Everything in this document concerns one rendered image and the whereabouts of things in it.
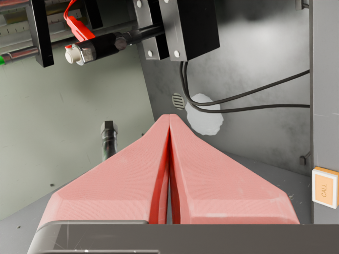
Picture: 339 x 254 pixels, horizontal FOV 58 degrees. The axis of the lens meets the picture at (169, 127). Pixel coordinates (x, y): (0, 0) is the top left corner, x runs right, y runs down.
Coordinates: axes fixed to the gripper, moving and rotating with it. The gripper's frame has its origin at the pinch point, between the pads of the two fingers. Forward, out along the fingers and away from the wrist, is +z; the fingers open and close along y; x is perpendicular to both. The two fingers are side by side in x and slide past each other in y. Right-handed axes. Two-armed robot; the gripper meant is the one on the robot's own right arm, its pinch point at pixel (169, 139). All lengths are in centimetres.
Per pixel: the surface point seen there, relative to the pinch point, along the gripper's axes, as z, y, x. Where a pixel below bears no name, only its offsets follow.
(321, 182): 18.0, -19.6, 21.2
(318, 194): 17.9, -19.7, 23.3
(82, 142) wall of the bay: 47, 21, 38
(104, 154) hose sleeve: 17.1, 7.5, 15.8
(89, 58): 25.2, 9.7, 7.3
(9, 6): 38.5, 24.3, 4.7
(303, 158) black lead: 31.4, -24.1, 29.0
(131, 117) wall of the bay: 58, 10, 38
